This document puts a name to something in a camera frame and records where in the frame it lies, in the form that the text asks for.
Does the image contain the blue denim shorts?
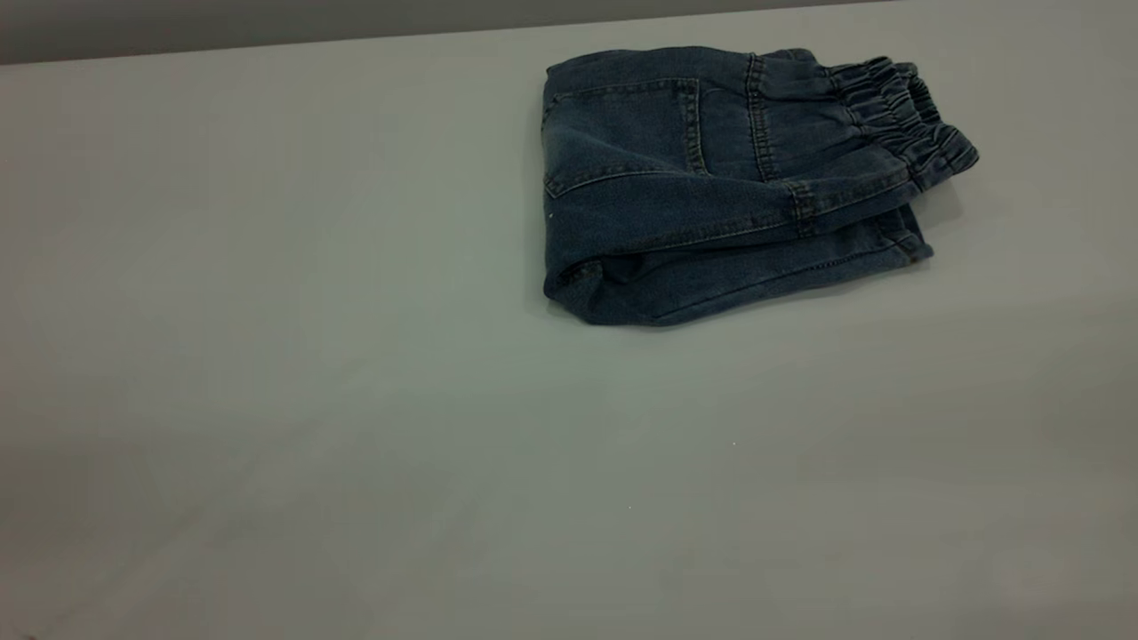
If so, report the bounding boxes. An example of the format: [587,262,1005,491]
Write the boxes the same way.
[541,46,981,327]

